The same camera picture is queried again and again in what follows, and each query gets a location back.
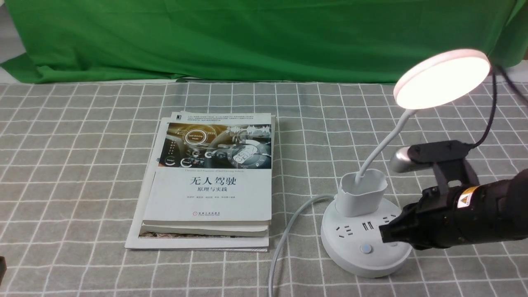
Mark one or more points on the white desk lamp with base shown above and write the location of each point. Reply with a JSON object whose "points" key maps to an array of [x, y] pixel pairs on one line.
{"points": [[350, 227]]}

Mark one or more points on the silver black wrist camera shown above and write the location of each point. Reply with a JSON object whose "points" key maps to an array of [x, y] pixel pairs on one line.
{"points": [[446, 158]]}

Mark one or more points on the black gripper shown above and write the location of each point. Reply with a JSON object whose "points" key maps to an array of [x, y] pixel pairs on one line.
{"points": [[487, 213]]}

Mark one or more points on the grey checked tablecloth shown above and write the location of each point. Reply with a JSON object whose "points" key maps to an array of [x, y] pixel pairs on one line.
{"points": [[73, 157]]}

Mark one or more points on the bottom thin white book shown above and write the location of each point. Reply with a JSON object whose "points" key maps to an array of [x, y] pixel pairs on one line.
{"points": [[181, 243]]}

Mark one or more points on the green backdrop cloth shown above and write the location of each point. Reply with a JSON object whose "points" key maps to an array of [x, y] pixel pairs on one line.
{"points": [[336, 41]]}

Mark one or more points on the top autonomous driving book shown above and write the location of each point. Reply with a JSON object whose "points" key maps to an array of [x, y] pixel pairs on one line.
{"points": [[212, 169]]}

